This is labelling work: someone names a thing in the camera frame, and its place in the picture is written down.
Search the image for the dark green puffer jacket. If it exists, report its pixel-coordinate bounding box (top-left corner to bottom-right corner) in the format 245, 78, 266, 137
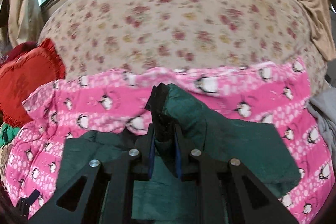
55, 82, 301, 224

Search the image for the green cloth at bedside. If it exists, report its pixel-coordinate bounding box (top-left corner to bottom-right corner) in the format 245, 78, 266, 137
0, 123, 20, 147

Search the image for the pink penguin print blanket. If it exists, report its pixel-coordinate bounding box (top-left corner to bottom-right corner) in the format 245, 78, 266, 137
5, 59, 335, 223

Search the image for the grey fleece garment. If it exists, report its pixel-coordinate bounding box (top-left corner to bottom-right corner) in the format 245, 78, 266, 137
307, 88, 336, 169

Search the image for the red ruffled pillow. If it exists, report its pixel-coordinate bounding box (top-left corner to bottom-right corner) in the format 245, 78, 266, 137
1, 38, 66, 127

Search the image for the floral bed sheet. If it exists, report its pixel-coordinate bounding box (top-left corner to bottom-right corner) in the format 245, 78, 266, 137
40, 0, 327, 94

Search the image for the beige curtain left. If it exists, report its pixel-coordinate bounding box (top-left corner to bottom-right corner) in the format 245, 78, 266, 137
7, 0, 45, 47

